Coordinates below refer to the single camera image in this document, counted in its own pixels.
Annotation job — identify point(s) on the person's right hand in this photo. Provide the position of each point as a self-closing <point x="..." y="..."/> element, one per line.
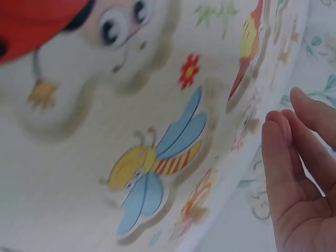
<point x="296" y="223"/>

